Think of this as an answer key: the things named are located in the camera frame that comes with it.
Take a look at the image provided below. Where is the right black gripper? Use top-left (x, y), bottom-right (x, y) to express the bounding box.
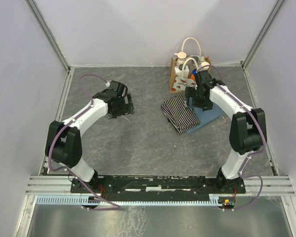
top-left (185, 87), bottom-right (213, 112)

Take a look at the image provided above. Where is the blue folded cloth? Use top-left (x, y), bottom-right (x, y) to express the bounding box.
top-left (186, 104), bottom-right (223, 134)

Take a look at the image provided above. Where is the aluminium corner post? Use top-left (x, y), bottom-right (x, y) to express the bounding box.
top-left (241, 0), bottom-right (286, 70)
top-left (25, 0), bottom-right (70, 71)

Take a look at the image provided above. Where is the aluminium frame rail front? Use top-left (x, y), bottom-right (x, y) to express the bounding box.
top-left (26, 175), bottom-right (296, 196)

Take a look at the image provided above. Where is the orange bottle blue cap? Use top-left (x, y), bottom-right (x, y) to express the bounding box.
top-left (189, 70), bottom-right (196, 81)

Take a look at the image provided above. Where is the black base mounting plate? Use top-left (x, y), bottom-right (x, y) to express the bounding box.
top-left (70, 174), bottom-right (245, 201)

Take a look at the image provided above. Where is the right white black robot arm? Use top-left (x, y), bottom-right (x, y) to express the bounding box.
top-left (185, 70), bottom-right (267, 193)

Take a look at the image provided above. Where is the clear bottle beige cap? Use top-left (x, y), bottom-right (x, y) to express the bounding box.
top-left (199, 61), bottom-right (211, 71)

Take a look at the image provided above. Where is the striped folded cloth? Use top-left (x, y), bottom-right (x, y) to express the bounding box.
top-left (161, 94), bottom-right (200, 135)

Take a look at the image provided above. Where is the white pump dispenser bottle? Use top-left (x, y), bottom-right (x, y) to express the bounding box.
top-left (175, 51), bottom-right (188, 78)

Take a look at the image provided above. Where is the brown canvas tote bag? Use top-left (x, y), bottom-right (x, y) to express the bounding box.
top-left (169, 37), bottom-right (211, 93)

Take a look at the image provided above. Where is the left aluminium corner post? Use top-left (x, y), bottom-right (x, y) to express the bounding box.
top-left (25, 0), bottom-right (70, 71)

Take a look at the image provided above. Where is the light blue cable duct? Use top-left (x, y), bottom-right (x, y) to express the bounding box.
top-left (36, 194), bottom-right (224, 205)

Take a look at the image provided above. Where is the right aluminium corner post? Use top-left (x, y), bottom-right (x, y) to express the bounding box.
top-left (241, 0), bottom-right (286, 70)

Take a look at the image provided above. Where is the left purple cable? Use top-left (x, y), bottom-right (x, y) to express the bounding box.
top-left (47, 74), bottom-right (122, 212)

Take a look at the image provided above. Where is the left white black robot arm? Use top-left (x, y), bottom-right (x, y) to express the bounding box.
top-left (45, 80), bottom-right (134, 193)

